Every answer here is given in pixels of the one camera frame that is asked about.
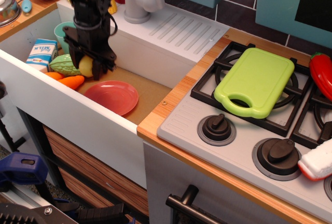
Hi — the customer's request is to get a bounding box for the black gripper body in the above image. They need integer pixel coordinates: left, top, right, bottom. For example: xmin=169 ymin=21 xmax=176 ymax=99
xmin=63 ymin=25 xmax=116 ymax=70

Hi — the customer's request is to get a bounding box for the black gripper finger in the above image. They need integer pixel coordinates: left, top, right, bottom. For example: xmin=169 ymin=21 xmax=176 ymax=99
xmin=92 ymin=59 xmax=107 ymax=80
xmin=69 ymin=46 xmax=85 ymax=68

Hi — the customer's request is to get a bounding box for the yellow toy potato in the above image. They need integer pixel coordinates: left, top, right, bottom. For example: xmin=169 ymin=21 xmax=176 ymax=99
xmin=79 ymin=55 xmax=93 ymax=78

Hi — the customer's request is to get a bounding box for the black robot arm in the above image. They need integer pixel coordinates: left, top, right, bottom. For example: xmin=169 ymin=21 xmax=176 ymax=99
xmin=63 ymin=0 xmax=118 ymax=80

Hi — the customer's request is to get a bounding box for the pink plastic plate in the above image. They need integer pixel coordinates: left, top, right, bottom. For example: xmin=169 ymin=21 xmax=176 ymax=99
xmin=84 ymin=80 xmax=139 ymax=116

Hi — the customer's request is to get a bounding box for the mint green plastic cup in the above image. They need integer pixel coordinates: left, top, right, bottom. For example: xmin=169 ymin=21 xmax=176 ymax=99
xmin=54 ymin=21 xmax=75 ymax=54

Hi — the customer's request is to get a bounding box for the green toy bitter gourd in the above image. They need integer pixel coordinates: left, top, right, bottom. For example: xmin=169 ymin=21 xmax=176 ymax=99
xmin=50 ymin=54 xmax=81 ymax=76

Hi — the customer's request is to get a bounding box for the orange toy carrot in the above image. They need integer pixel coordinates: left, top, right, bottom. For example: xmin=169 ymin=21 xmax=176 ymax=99
xmin=58 ymin=75 xmax=85 ymax=90
xmin=45 ymin=72 xmax=65 ymax=80

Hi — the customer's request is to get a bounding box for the toy milk carton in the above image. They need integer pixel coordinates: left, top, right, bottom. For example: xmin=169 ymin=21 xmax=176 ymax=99
xmin=26 ymin=38 xmax=58 ymax=73

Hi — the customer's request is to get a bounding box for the yellow toy corn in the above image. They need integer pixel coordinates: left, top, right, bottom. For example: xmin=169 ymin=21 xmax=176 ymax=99
xmin=108 ymin=0 xmax=117 ymax=15

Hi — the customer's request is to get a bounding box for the white toy sink basin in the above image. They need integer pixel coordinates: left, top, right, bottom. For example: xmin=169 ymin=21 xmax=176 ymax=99
xmin=1 ymin=0 xmax=228 ymax=187

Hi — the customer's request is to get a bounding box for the metal pot with lid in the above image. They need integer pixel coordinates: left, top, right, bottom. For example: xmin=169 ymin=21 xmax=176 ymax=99
xmin=1 ymin=0 xmax=22 ymax=27

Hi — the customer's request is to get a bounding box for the blue clamp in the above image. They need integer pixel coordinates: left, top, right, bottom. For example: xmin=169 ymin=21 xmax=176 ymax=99
xmin=1 ymin=152 xmax=48 ymax=191

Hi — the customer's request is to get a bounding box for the left black stove knob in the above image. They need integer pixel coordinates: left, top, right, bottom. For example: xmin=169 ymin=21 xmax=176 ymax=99
xmin=197 ymin=114 xmax=237 ymax=147

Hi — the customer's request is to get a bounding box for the black stove knob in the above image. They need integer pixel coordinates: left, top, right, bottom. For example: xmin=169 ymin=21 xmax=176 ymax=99
xmin=252 ymin=138 xmax=301 ymax=181
xmin=197 ymin=114 xmax=237 ymax=147

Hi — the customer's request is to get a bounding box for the green plastic cutting board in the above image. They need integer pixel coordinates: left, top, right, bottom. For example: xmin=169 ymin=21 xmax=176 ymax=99
xmin=214 ymin=48 xmax=295 ymax=119

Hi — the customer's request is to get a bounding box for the left black burner grate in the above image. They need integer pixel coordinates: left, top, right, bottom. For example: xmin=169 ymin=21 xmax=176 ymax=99
xmin=190 ymin=41 xmax=310 ymax=137

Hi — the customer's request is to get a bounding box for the black burner grate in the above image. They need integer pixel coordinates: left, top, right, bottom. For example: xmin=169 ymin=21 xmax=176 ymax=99
xmin=190 ymin=41 xmax=310 ymax=137
xmin=291 ymin=85 xmax=331 ymax=149

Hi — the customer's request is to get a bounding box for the middle black stove knob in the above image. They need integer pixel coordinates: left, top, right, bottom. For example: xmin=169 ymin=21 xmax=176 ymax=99
xmin=252 ymin=138 xmax=301 ymax=181

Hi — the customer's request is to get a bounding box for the red toy chili pepper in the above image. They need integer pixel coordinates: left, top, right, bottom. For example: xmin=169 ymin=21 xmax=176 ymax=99
xmin=309 ymin=52 xmax=331 ymax=101

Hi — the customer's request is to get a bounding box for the right black burner grate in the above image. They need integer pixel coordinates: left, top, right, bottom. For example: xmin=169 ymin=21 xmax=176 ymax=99
xmin=291 ymin=85 xmax=331 ymax=149

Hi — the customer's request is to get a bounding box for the white and red bottle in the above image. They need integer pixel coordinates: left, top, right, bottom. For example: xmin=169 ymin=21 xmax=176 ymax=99
xmin=298 ymin=139 xmax=331 ymax=181

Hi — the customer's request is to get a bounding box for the right grey stove knob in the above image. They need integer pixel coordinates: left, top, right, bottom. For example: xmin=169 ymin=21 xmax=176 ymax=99
xmin=324 ymin=176 xmax=332 ymax=201

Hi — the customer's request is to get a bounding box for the black oven door handle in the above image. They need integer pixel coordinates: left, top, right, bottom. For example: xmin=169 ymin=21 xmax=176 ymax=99
xmin=165 ymin=185 xmax=225 ymax=223

